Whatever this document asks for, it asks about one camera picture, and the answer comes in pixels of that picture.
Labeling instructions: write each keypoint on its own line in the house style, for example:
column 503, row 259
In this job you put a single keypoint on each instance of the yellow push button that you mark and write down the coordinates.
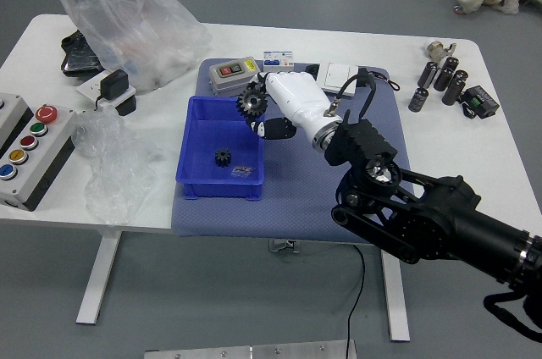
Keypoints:
column 18, row 156

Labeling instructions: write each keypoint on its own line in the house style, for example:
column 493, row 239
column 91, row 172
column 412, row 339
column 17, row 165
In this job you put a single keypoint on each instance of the red push button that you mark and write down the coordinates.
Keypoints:
column 29, row 142

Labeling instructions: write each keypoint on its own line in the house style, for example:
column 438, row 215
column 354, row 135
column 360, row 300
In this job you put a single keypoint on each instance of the metal table bracket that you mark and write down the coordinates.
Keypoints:
column 283, row 246

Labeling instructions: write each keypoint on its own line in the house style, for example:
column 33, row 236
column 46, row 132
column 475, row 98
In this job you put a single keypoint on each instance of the silver metal fitting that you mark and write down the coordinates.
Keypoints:
column 436, row 50

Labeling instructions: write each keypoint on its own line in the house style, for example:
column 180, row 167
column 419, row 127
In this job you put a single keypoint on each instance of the blue plastic bin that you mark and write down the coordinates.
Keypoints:
column 203, row 143

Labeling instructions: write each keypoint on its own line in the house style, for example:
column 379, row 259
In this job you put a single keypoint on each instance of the crumpled clear bubble wrap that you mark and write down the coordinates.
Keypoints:
column 110, row 172

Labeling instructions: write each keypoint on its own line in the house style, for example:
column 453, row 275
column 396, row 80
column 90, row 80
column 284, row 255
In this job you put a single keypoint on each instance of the blue padded mat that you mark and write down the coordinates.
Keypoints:
column 296, row 211

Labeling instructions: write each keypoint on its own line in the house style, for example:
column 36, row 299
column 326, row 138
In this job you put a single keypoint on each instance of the black module green terminal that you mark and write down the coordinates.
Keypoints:
column 480, row 101

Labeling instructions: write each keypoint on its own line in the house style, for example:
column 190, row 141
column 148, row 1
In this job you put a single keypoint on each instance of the large clear plastic bag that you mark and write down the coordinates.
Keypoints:
column 139, row 37

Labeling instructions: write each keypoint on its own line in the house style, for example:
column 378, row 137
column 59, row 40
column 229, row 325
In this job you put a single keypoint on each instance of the white flat plate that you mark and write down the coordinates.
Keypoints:
column 86, row 90

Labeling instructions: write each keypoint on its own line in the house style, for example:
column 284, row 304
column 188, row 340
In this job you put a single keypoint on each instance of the grey push-button switch box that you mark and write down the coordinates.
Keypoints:
column 233, row 75

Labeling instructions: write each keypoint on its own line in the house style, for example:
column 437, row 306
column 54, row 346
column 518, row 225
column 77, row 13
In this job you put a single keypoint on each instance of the white wall switch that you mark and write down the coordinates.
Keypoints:
column 334, row 75

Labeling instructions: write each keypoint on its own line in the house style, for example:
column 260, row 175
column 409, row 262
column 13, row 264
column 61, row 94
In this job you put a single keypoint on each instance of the green push button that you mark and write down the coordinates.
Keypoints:
column 38, row 129

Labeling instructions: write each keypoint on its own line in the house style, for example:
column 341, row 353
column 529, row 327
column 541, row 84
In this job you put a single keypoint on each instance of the red emergency stop button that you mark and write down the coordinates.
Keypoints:
column 46, row 114

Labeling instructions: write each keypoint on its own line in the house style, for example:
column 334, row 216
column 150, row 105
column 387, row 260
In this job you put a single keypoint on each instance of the white table leg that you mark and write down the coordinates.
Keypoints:
column 99, row 278
column 395, row 299

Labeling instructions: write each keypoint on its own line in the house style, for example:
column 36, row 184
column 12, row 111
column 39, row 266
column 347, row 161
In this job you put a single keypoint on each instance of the white circuit breaker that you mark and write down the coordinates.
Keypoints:
column 278, row 60

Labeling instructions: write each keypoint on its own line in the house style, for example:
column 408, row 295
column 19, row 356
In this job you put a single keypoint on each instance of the grey five-button control box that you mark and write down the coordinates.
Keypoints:
column 38, row 172

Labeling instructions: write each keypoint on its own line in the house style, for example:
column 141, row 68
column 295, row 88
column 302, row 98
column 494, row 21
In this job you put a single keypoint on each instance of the small black gear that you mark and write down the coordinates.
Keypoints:
column 221, row 158

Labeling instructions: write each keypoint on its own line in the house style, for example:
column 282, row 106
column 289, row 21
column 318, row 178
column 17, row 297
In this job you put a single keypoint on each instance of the small black block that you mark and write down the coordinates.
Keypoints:
column 126, row 106

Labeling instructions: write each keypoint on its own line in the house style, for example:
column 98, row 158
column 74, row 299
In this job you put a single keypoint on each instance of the black power adapter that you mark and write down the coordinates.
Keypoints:
column 112, row 84

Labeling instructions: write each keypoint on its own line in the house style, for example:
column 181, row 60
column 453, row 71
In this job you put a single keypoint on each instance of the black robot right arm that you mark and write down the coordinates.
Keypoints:
column 444, row 215

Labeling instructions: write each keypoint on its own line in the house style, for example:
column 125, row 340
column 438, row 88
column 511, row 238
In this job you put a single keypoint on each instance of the big black gear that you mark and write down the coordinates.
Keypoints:
column 252, row 104

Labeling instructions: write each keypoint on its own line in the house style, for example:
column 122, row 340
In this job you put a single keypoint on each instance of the blue push button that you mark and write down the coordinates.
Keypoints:
column 7, row 171

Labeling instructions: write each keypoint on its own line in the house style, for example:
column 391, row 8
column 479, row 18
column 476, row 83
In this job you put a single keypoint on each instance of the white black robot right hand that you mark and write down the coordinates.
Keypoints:
column 296, row 98

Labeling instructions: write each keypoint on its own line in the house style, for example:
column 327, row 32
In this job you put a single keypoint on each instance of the small clear parts bag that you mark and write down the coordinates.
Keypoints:
column 245, row 172

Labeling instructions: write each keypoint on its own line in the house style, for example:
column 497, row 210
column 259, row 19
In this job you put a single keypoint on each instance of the black cylindrical capacitor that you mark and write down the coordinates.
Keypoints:
column 449, row 64
column 428, row 74
column 443, row 78
column 453, row 92
column 418, row 99
column 460, row 78

